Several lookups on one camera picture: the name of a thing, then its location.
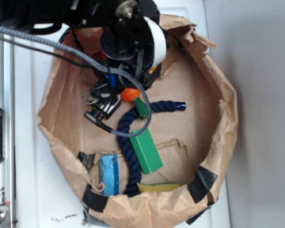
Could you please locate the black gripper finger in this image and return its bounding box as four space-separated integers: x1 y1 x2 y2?
82 79 121 120
143 64 162 90

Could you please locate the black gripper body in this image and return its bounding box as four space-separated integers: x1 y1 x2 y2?
95 0 167 87

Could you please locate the orange toy carrot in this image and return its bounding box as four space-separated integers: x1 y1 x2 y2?
121 87 153 120

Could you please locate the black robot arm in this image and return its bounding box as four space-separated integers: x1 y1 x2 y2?
0 0 167 123

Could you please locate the brown paper bag tray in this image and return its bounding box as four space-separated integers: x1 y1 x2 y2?
37 15 238 228

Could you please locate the blue sponge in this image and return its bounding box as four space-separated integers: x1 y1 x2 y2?
99 154 120 197

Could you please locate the green wooden block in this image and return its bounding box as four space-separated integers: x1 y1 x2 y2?
130 129 163 174

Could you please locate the yellow green sponge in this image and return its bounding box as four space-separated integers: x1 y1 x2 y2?
137 183 180 193

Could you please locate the grey braided cable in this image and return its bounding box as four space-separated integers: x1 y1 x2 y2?
0 23 153 138

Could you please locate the dark blue rope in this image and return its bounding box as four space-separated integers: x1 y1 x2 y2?
117 100 187 197

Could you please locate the aluminium frame rail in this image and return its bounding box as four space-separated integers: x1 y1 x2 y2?
0 33 18 228

